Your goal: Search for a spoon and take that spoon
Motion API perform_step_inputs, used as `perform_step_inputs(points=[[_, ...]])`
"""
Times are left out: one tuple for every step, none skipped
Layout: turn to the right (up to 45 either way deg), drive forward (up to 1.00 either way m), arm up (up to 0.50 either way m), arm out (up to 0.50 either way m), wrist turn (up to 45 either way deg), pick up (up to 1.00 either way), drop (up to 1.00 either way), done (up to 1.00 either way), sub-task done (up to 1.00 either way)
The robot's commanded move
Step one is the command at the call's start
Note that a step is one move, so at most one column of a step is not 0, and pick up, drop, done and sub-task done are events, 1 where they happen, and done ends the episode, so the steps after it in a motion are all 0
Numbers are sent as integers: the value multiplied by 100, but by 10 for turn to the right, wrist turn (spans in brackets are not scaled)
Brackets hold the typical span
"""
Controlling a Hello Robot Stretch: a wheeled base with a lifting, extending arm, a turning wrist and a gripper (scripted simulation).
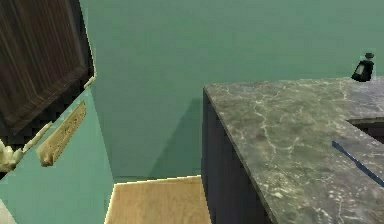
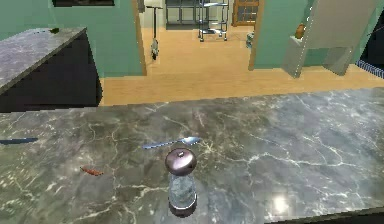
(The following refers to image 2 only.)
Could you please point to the silver spoon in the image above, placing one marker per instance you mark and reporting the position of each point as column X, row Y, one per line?
column 186, row 141

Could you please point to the glass shaker with metal cap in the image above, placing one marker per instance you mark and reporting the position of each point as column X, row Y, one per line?
column 181, row 180

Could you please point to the grey kick scooter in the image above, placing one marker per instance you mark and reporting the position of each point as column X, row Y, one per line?
column 154, row 43

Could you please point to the marble top kitchen island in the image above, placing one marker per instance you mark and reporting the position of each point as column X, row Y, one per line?
column 266, row 160

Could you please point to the brown wooden door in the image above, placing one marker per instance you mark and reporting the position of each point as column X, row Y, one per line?
column 246, row 12

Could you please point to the small red chili pepper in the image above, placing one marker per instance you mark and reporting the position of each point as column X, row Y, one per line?
column 91, row 171

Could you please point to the brown vase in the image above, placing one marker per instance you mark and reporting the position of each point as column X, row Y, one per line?
column 300, row 31

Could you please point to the dark framed picture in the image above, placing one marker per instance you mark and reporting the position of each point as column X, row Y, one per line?
column 83, row 2

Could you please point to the black cabinet with marble top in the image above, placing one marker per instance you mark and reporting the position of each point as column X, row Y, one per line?
column 40, row 70

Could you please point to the small dark green object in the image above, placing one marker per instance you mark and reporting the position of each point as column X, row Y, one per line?
column 54, row 30

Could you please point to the blue knife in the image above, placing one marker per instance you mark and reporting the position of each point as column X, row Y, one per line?
column 16, row 141

